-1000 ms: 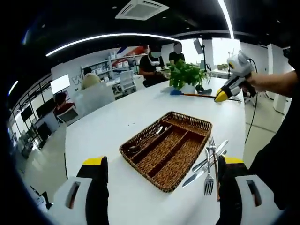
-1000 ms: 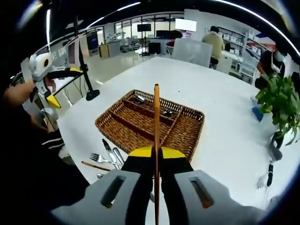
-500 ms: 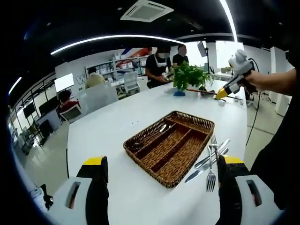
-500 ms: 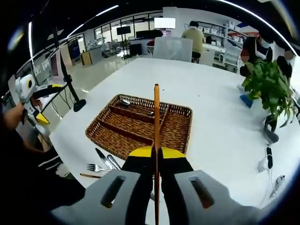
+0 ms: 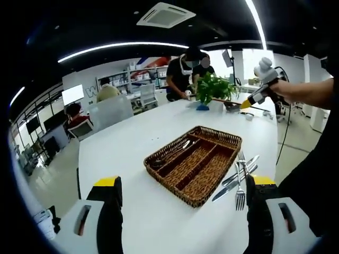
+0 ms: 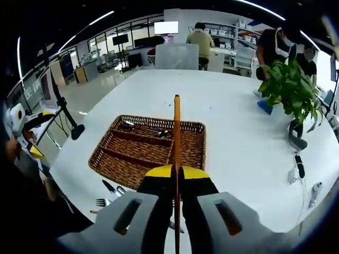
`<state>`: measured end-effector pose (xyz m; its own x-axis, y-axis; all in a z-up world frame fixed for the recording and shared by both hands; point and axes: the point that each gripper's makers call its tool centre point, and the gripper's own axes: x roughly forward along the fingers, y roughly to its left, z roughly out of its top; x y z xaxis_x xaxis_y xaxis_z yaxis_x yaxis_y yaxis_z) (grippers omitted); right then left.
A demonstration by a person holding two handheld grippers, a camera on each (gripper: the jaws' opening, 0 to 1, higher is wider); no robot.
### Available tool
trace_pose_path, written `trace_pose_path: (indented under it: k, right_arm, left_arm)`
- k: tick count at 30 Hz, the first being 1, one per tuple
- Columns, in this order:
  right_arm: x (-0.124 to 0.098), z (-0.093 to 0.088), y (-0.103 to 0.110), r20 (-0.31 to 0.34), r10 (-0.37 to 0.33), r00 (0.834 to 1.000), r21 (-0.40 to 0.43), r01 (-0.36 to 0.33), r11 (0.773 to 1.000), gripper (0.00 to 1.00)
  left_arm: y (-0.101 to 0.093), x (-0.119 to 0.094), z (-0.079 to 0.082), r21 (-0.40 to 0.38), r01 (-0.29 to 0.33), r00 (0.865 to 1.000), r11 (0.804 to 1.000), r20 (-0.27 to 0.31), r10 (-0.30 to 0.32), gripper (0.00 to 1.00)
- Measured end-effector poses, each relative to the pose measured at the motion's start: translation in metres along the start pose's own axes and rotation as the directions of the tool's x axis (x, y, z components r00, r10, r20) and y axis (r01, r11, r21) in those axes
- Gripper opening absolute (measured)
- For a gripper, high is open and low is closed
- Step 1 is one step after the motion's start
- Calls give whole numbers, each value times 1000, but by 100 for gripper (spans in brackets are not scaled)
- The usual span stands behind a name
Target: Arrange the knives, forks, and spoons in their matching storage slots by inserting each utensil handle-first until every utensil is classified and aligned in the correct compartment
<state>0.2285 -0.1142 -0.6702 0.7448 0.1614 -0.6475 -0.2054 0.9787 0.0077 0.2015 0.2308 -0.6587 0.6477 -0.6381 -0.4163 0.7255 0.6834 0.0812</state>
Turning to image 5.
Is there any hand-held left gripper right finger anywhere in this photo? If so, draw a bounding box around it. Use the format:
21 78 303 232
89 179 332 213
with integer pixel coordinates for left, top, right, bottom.
246 174 323 254

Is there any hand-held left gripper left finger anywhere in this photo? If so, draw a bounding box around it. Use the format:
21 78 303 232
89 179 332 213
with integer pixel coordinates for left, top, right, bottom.
54 176 124 254

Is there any steel fork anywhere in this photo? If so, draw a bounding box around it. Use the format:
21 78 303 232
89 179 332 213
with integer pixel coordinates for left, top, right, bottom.
237 150 251 177
235 161 246 212

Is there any steel spoon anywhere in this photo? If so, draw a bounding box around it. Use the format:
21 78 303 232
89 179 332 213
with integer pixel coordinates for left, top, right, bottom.
158 142 197 165
164 140 192 159
151 148 186 168

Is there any brown wicker storage slots tray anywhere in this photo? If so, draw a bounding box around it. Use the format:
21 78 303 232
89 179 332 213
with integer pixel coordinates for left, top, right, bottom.
143 125 243 209

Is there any white storage shelf with boxes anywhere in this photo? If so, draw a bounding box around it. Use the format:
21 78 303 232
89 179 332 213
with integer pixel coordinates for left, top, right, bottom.
96 66 170 92

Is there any person's right hand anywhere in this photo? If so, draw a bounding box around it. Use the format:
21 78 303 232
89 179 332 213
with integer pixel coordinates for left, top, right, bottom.
273 79 296 105

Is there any black grey device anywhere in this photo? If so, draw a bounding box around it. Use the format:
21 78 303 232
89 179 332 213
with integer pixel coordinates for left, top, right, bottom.
224 102 242 112

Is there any thin black pole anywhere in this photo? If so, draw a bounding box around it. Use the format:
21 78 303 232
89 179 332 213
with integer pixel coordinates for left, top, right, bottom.
76 167 82 199

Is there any black light stand with panel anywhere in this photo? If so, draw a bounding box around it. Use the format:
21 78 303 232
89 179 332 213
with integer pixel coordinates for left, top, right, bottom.
221 49 240 87

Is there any green potted plant white pot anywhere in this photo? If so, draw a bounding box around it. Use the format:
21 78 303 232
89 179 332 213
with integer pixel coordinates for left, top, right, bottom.
195 71 241 106

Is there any person's black clothed torso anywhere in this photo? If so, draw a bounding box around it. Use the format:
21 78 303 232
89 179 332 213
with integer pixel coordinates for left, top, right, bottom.
278 50 336 238

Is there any white ceiling light strip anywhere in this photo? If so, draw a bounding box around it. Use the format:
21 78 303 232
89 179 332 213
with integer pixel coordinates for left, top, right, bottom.
244 0 267 50
10 86 26 106
57 41 208 64

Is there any black tripod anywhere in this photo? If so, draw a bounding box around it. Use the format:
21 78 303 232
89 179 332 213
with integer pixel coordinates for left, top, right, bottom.
49 205 62 235

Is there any white grey office chair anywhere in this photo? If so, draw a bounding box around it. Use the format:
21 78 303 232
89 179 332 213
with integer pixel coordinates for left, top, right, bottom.
68 119 94 141

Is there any frosted white desk partition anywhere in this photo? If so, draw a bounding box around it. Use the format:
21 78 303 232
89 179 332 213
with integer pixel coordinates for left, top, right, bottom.
88 94 135 133

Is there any large black monitor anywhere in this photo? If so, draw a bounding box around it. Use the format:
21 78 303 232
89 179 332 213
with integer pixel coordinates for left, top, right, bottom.
43 116 66 133

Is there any small black monitor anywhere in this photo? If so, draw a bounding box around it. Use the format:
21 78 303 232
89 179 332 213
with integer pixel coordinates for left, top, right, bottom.
26 116 40 133

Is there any white mesh office chair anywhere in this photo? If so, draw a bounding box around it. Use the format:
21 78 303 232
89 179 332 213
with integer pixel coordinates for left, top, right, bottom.
139 84 159 109

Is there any white glowing screen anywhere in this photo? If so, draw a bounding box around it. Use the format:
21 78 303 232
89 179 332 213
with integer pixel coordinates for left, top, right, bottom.
63 84 84 104

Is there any white ceiling air conditioner vent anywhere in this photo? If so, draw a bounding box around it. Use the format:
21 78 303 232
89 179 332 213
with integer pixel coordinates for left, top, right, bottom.
136 2 197 29

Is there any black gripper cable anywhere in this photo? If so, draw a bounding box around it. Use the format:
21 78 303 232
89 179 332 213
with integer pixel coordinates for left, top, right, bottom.
276 103 292 165

